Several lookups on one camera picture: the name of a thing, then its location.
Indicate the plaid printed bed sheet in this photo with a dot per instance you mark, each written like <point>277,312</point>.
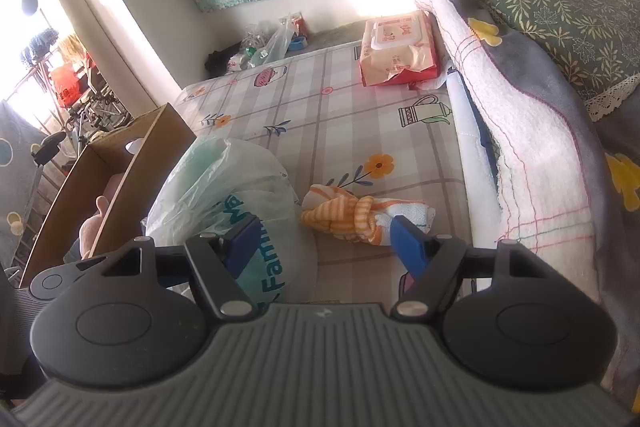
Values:
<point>325,127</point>

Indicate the grey white fleece blanket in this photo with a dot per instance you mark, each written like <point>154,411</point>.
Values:
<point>540,147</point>

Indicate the brown cardboard box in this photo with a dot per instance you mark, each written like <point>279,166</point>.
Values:
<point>140,147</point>

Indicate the orange striped towel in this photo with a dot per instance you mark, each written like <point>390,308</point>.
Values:
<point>345,214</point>

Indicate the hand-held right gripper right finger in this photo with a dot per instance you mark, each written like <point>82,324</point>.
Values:
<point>407,247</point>

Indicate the metal drying rack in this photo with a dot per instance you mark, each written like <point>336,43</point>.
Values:
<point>90,112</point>

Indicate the black cloth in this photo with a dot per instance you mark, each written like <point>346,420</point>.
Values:
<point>222,59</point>

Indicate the pink plush toy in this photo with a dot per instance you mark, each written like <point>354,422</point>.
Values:
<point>97,227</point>

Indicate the green leaf pillow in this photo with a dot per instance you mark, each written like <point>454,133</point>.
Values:
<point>565,22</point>

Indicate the grey dotted cloth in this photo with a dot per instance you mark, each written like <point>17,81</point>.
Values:
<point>20,187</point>

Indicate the white mattress pad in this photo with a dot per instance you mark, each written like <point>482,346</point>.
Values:
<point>465,157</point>

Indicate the clear plastic bag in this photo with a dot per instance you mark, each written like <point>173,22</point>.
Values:
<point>272,42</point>

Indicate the red wet wipes pack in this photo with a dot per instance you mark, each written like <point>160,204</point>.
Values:
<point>397,52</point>

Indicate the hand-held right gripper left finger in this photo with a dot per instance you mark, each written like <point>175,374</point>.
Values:
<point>245,242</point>

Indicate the white plastic bag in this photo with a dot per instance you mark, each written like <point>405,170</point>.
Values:
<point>210,187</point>

